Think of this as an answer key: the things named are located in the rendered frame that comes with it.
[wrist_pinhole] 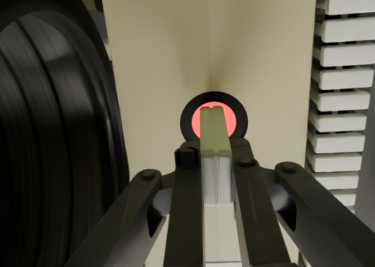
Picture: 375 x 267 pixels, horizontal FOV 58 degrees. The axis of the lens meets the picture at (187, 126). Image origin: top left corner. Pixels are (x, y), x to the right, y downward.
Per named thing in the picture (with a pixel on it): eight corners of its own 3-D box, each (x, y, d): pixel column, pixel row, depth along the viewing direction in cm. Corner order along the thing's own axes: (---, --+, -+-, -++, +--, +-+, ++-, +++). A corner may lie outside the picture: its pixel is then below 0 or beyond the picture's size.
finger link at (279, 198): (235, 187, 14) (306, 183, 14) (226, 137, 19) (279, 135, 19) (235, 215, 15) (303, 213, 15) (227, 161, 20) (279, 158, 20)
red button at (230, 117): (235, 101, 22) (236, 142, 23) (233, 93, 24) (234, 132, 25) (190, 103, 22) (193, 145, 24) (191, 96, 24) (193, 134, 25)
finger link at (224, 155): (216, 154, 16) (232, 153, 16) (211, 105, 22) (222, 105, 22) (218, 207, 17) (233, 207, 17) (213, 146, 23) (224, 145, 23)
